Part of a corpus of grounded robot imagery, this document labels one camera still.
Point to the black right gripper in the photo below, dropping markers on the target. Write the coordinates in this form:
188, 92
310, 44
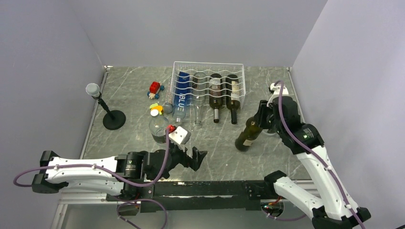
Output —
260, 117

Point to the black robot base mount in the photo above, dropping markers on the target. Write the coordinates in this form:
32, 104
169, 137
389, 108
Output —
199, 195

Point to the red toy block car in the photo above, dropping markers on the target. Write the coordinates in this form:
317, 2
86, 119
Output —
154, 90

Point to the clear glass wine bottle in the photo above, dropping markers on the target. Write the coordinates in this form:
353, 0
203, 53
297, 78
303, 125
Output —
198, 91

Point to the dark green wine bottle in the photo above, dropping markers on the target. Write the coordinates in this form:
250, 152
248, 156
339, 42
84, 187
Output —
233, 98
215, 91

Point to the clear round glass bottle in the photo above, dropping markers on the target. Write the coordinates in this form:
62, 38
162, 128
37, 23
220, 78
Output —
157, 126

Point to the blue square water bottle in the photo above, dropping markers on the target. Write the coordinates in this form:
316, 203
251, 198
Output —
182, 95

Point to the colourful toy block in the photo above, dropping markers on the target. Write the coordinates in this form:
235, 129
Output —
156, 107

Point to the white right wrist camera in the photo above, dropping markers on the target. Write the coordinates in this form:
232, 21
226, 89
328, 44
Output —
276, 91

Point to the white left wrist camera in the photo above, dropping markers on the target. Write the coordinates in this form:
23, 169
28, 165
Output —
179, 135

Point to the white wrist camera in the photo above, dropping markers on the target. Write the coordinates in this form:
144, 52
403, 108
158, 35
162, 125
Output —
179, 135
276, 91

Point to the grey microphone on stand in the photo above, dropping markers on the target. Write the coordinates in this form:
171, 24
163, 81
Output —
113, 120

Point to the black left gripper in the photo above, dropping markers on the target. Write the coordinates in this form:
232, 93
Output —
194, 162

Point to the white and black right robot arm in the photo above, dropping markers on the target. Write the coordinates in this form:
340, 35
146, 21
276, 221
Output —
335, 208

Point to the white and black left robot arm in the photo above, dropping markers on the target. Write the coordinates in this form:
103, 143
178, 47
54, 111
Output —
114, 175

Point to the white wire wine rack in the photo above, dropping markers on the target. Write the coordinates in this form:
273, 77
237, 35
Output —
224, 69

